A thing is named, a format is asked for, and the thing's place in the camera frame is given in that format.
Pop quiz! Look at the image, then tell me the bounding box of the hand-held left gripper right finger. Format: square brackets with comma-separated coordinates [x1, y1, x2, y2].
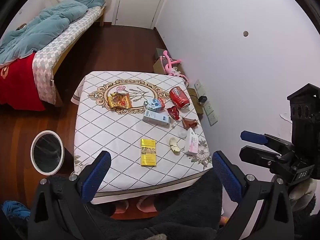
[212, 151, 294, 240]

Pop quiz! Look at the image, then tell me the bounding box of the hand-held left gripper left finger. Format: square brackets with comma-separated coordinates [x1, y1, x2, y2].
[27, 151, 112, 240]

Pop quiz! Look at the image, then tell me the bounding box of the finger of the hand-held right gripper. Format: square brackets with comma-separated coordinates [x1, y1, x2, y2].
[239, 145, 284, 173]
[240, 130, 293, 152]

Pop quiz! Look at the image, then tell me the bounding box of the white round trash bin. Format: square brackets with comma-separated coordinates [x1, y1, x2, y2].
[30, 130, 65, 176]

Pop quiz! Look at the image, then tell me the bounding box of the pale fruit peel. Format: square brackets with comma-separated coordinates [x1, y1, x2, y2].
[169, 137, 181, 153]

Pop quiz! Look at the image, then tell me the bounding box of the brown wrapper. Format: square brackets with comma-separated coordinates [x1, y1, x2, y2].
[182, 117, 199, 128]

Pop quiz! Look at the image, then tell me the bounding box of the white blue box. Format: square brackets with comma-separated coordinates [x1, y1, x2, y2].
[143, 110, 170, 127]

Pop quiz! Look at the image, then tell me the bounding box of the blue white milk carton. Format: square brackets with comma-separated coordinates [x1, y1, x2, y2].
[143, 98, 165, 112]

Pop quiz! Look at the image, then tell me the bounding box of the person's right forearm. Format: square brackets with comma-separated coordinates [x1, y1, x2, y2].
[287, 172, 320, 240]

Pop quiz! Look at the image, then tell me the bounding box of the pink slipper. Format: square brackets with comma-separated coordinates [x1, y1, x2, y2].
[112, 200, 130, 214]
[137, 195, 157, 212]

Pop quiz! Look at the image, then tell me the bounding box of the diamond pattern tablecloth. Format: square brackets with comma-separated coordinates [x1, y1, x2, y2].
[71, 71, 213, 205]

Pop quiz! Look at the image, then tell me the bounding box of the white pink box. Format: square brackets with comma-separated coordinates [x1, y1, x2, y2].
[184, 127, 199, 155]

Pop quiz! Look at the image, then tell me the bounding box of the yellow flat box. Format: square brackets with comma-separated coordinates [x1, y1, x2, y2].
[140, 139, 157, 167]

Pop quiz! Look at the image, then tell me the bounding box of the yellow red snack wrapper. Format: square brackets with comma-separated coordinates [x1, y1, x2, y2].
[107, 92, 133, 110]

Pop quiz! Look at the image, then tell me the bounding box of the red drink can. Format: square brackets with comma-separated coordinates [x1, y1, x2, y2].
[169, 86, 191, 108]

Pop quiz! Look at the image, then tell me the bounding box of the blue cloth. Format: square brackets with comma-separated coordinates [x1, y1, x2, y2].
[2, 200, 31, 222]

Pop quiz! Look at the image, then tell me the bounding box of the pink toy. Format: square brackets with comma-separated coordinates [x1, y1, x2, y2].
[160, 50, 188, 81]

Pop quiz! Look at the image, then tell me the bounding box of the cardboard box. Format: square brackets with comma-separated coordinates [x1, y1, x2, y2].
[153, 48, 187, 77]

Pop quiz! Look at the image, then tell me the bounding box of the red blanket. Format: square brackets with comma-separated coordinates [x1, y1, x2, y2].
[0, 52, 45, 112]

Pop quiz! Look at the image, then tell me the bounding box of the checkered bed sheet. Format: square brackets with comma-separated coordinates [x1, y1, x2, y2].
[32, 6, 102, 105]

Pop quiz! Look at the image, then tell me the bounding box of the teal duvet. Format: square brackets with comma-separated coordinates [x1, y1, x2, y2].
[0, 0, 105, 64]

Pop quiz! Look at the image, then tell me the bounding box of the wooden bed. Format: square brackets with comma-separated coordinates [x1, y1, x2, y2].
[0, 0, 112, 112]

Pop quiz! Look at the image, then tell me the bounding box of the white door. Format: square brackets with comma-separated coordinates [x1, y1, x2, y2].
[112, 0, 173, 29]

